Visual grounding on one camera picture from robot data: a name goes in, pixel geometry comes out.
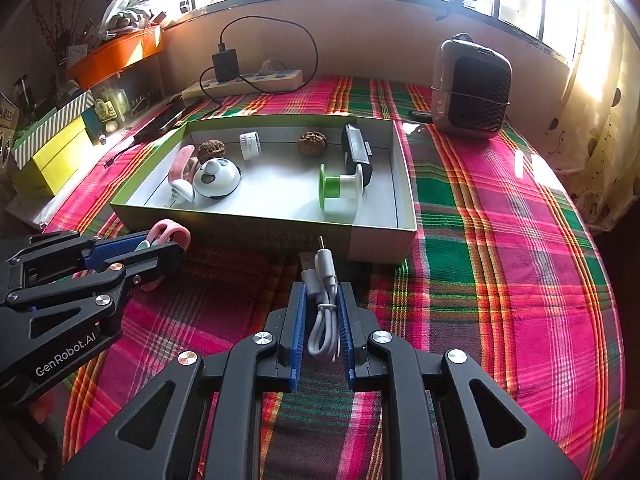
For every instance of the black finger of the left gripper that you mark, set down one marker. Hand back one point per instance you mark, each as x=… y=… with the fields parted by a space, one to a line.
x=47 y=257
x=133 y=270

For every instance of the plaid pink green bedsheet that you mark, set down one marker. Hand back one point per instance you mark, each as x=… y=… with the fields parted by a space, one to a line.
x=502 y=267

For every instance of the white power strip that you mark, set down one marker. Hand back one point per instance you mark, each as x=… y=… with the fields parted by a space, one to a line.
x=282 y=80

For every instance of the black phone on bed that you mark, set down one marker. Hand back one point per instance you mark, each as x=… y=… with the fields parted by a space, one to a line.
x=176 y=109

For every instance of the black rectangular device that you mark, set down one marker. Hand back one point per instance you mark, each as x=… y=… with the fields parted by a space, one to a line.
x=356 y=152

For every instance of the cream dotted curtain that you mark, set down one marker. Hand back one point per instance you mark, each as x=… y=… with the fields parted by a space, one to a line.
x=594 y=150

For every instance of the yellow box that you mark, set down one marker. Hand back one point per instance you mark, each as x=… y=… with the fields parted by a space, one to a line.
x=53 y=165

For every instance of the brown walnut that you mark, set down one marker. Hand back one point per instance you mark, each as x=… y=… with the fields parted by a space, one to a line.
x=312 y=144
x=210 y=149

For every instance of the grey portable heater fan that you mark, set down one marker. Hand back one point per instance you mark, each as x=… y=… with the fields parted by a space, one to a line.
x=470 y=90

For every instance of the orange planter tray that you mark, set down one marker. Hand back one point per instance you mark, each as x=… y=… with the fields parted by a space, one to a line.
x=115 y=56

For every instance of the pink white clip toy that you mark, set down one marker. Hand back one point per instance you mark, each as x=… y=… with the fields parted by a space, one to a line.
x=181 y=173

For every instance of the white shallow box green rim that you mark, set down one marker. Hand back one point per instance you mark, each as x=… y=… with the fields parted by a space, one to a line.
x=276 y=207

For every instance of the pink scissors-like clip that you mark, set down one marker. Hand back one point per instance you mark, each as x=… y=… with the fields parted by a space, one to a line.
x=163 y=232

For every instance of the green and white spool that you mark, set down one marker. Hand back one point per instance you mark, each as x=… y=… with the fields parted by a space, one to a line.
x=341 y=187

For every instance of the black charger adapter with cable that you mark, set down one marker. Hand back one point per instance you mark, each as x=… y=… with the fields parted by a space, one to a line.
x=225 y=62

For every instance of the striped white green box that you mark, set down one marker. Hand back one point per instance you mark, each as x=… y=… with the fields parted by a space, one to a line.
x=49 y=126

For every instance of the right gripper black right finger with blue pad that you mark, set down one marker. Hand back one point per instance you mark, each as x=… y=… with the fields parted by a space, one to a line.
x=443 y=416

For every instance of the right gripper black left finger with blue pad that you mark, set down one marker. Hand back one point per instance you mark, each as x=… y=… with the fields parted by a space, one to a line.
x=201 y=411

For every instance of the white round panda toy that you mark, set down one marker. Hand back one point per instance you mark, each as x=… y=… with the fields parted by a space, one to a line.
x=218 y=177

